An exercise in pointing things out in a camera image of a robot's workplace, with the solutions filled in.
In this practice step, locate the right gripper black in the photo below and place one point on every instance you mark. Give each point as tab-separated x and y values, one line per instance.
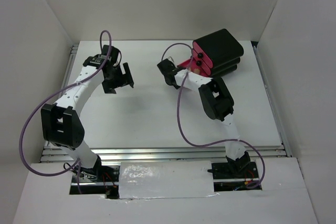
177	87

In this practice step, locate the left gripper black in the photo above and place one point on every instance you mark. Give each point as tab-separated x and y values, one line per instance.
108	87

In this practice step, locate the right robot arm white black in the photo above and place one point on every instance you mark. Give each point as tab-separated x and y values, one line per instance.
217	103

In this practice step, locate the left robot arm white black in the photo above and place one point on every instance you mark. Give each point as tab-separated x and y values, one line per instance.
61	121

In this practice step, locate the black drawer organizer case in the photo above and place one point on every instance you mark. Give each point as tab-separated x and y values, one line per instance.
224	51

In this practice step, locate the white glossy cover plate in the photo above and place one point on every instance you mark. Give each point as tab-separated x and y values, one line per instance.
152	180

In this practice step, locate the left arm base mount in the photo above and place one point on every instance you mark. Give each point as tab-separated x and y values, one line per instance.
106	183

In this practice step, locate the aluminium front rail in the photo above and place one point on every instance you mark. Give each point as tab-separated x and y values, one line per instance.
109	155

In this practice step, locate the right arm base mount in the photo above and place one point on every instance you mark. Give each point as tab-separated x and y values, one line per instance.
226	180

